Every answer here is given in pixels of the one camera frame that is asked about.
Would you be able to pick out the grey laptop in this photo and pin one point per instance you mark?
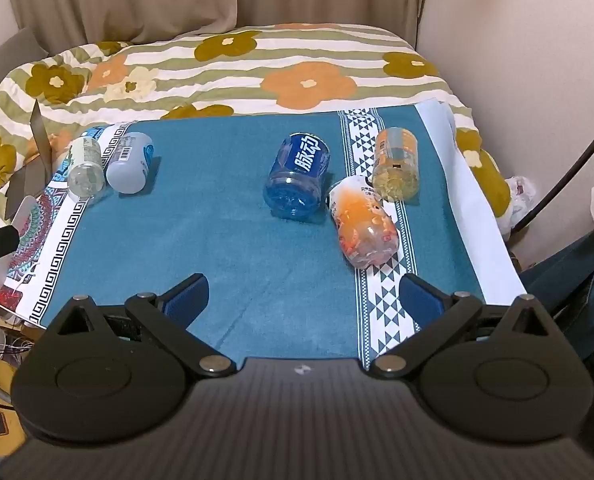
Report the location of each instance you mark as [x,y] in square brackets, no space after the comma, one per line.
[27,185]

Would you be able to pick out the orange plastic bottle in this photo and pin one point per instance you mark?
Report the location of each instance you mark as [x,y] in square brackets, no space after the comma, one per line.
[364,225]

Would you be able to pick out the teal patterned cloth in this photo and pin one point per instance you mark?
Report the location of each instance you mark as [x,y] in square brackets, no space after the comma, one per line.
[202,220]

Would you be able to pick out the blue plastic bottle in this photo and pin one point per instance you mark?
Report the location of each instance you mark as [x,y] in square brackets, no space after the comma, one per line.
[297,170]

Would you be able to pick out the grey headboard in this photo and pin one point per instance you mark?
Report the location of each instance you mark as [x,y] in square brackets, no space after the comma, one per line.
[7,65]

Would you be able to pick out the floral striped blanket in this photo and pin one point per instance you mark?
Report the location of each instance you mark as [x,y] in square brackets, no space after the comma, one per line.
[302,60]

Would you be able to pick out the black curved pole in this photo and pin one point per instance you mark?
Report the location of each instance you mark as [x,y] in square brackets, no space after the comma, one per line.
[577,162]

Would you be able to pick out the clear cup with green label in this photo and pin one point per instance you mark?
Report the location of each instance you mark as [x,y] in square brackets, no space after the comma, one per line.
[84,160]

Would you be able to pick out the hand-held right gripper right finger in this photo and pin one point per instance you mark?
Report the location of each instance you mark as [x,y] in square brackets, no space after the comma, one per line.
[419,301]

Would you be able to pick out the white plastic bag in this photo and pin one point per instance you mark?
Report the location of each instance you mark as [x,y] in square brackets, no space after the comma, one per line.
[519,195]

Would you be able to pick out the dark blue cloth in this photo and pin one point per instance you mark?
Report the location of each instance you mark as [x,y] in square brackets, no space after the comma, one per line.
[567,290]

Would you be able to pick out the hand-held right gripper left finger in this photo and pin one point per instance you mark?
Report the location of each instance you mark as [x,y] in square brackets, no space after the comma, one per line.
[189,297]

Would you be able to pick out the white plastic bottle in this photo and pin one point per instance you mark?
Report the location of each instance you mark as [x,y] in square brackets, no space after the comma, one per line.
[129,165]

